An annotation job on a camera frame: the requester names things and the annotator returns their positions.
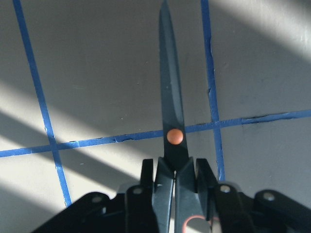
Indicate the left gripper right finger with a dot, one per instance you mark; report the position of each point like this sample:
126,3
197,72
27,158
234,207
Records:
268,211

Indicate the red and white scissors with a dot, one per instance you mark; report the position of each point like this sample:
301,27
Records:
180,180

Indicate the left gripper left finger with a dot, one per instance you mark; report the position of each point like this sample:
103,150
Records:
95,212

